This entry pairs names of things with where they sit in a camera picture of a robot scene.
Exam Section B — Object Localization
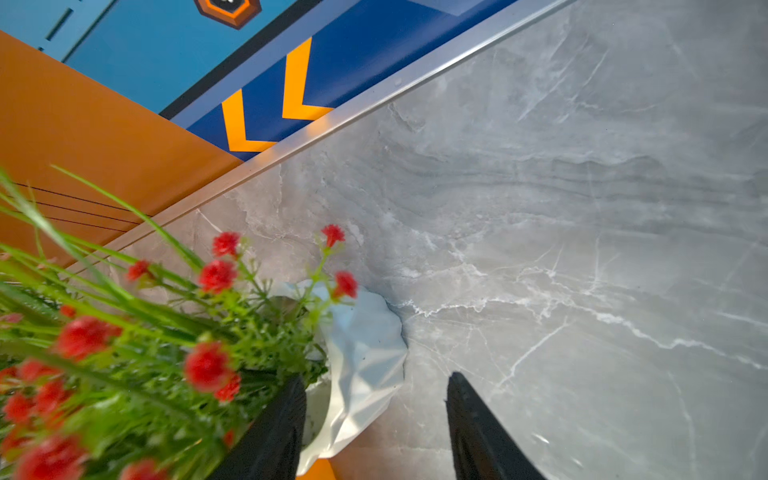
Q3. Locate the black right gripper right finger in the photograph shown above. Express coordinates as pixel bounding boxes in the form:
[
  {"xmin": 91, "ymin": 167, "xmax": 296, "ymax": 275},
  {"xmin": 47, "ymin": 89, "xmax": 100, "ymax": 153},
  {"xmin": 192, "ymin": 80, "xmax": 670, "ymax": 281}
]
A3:
[{"xmin": 446, "ymin": 372, "xmax": 545, "ymax": 480}]

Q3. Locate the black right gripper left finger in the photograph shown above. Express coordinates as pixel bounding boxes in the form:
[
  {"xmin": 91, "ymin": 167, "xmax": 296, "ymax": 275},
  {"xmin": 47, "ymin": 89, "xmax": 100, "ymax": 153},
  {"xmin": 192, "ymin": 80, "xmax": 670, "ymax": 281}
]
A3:
[{"xmin": 207, "ymin": 375, "xmax": 307, "ymax": 480}]

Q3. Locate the yellow plastic tray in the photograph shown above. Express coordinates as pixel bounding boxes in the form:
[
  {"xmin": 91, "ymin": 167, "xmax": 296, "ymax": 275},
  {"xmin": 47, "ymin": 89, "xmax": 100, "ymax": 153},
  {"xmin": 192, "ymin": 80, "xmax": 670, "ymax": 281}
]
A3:
[{"xmin": 296, "ymin": 459, "xmax": 336, "ymax": 480}]

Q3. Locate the red flower white pot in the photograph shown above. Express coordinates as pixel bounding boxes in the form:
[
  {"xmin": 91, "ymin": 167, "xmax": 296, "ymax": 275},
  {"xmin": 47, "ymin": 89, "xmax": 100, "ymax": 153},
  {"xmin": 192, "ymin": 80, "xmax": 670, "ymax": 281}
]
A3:
[{"xmin": 1, "ymin": 177, "xmax": 407, "ymax": 479}]

